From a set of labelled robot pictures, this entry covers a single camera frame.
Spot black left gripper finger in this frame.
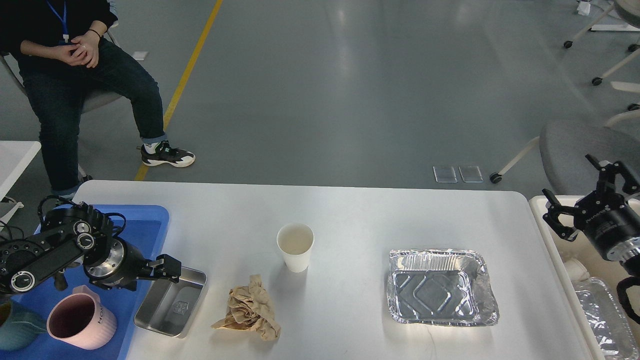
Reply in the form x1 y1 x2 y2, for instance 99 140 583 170
146 254 182 284

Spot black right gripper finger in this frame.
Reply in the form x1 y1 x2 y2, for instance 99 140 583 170
585 153 640 198
542 188 579 242

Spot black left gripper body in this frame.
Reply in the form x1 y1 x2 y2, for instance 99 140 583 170
83 237 151 292

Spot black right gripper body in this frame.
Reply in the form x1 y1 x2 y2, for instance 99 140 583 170
573 191 640 262

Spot stainless steel tray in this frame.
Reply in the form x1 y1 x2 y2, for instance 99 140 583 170
134 266 208 338

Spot pink plastic mug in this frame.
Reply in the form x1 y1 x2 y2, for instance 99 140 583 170
46 285 118 350

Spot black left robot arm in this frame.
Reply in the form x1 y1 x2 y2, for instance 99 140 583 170
0 197 182 297

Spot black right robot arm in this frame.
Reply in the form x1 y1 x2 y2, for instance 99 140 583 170
542 153 640 323

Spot white plastic bin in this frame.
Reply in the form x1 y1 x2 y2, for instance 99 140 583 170
529 195 628 360

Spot grey office chair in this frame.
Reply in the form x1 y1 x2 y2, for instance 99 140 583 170
489 110 640 196

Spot paper cup in bin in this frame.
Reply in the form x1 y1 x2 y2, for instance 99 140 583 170
563 258 591 283

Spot clear floor plate right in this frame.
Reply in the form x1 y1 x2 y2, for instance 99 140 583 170
458 165 484 183

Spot clear floor plate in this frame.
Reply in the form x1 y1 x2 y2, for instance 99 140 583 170
458 165 484 183
432 166 458 183

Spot crumpled brown paper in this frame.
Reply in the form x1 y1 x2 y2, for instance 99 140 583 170
210 274 282 341

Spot teal ceramic mug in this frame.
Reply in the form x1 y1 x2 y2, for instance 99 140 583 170
0 300 48 352

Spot clear floor plate left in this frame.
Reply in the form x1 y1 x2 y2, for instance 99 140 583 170
432 166 458 183

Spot foil tray in bin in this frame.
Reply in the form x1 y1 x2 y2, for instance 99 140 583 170
572 276 639 360

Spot white paper cup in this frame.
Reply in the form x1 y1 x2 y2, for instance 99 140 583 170
276 223 314 273

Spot aluminium foil tray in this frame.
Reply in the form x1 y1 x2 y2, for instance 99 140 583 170
386 248 499 327

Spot white side table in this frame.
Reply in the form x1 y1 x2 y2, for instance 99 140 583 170
0 140 41 224

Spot grey white rolling chair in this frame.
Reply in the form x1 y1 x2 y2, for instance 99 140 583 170
0 20 123 183

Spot seated person in black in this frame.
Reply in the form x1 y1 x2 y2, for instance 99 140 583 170
1 0 195 199

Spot black cables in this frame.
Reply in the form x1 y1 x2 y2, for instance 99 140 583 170
0 220 23 243

